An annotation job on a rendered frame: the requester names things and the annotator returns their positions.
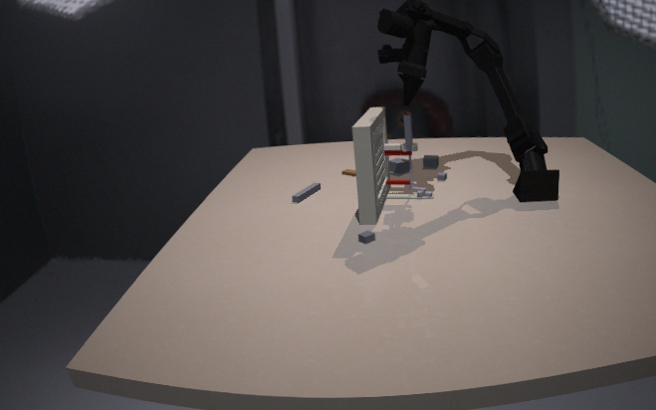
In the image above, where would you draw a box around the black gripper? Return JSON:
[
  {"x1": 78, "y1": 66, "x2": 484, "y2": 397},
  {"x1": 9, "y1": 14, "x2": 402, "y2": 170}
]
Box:
[{"x1": 397, "y1": 40, "x2": 429, "y2": 106}]

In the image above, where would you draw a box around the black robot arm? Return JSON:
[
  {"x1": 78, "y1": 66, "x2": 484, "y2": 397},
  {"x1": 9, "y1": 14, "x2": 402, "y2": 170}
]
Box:
[{"x1": 377, "y1": 0, "x2": 547, "y2": 171}]

